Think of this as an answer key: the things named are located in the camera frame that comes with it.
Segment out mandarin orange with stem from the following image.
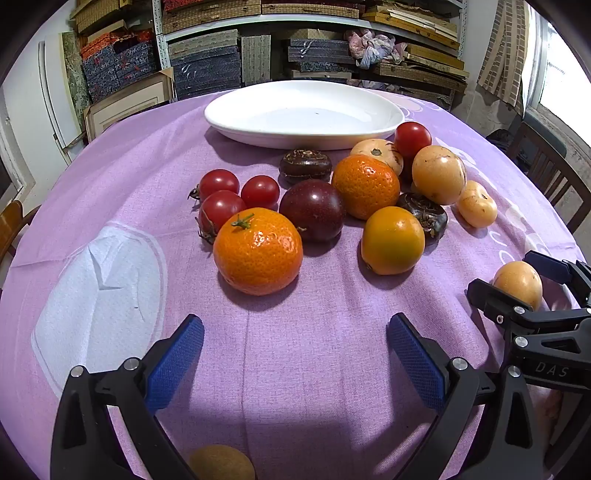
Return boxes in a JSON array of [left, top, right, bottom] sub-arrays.
[[213, 208, 304, 296]]

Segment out dark wooden chair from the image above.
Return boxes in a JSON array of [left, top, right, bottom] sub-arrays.
[[508, 121, 591, 234]]

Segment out pile of yellow flat boxes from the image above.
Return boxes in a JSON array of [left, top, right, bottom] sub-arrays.
[[365, 4, 469, 93]]

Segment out grey upright boxes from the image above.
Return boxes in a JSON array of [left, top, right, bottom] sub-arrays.
[[241, 34, 271, 86]]

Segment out white oval plate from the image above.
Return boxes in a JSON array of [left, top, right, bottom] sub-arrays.
[[204, 80, 406, 151]]

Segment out black bag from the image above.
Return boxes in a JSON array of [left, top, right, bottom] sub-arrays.
[[485, 113, 568, 160]]

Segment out green marbled panel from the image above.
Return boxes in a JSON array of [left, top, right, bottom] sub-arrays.
[[61, 32, 93, 118]]

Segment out tan longan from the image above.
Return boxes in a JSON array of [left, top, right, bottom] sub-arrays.
[[188, 444, 256, 480]]

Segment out dark purple flat boxes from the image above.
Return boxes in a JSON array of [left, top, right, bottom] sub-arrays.
[[286, 39, 365, 79]]

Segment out pile of olive woven boxes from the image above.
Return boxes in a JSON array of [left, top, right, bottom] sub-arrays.
[[69, 0, 158, 35]]

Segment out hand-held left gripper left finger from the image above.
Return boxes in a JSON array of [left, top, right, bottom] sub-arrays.
[[50, 314, 205, 480]]

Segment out red cherry tomato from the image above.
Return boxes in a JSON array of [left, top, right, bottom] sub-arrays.
[[394, 121, 433, 160], [198, 190, 247, 244], [188, 169, 240, 202], [240, 175, 281, 210]]

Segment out stack of dark blue boxes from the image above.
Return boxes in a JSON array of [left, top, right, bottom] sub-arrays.
[[168, 39, 242, 100]]

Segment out white metal shelf rack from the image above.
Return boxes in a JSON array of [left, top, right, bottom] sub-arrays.
[[152, 0, 469, 100]]

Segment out pink cloth bundle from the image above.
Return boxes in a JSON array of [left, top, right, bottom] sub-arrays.
[[344, 28, 407, 70]]

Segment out dark red plum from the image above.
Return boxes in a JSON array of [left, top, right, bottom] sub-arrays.
[[279, 179, 347, 244]]

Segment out pale wooden picture frame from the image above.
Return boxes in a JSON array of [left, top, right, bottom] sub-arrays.
[[83, 68, 175, 141]]

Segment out brown wooden chair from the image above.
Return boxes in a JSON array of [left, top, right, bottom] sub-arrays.
[[0, 200, 42, 278]]

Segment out brick patterned curtain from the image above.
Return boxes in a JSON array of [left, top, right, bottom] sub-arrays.
[[477, 0, 532, 109]]

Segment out purple tablecloth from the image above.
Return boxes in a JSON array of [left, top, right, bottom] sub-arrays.
[[9, 85, 583, 480]]

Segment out bright window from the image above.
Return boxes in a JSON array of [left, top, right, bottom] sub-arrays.
[[526, 9, 591, 134]]

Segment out red patterned flat box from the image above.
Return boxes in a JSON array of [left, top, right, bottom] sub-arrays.
[[164, 0, 218, 12]]

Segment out pile of blue red patterned boxes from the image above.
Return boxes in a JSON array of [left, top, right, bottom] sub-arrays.
[[81, 30, 160, 104]]

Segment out large yellow round fruit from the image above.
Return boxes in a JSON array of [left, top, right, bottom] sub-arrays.
[[411, 145, 467, 206]]

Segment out pale ribbed yellow fruit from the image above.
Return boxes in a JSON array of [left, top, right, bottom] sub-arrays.
[[350, 139, 404, 176]]

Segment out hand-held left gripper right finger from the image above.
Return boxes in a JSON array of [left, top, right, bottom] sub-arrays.
[[387, 312, 552, 480]]

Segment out smooth yellow-orange citrus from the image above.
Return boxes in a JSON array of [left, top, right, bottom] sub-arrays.
[[361, 206, 426, 276]]

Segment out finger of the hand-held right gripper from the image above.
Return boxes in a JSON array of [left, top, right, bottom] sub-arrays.
[[466, 278, 591, 337], [524, 250, 591, 308]]

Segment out white framed dark window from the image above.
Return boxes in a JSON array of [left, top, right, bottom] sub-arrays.
[[0, 88, 35, 199]]

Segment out stack of tan woven boxes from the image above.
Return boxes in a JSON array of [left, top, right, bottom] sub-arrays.
[[161, 0, 462, 51]]

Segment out white board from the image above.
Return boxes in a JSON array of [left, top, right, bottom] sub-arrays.
[[38, 34, 86, 151]]

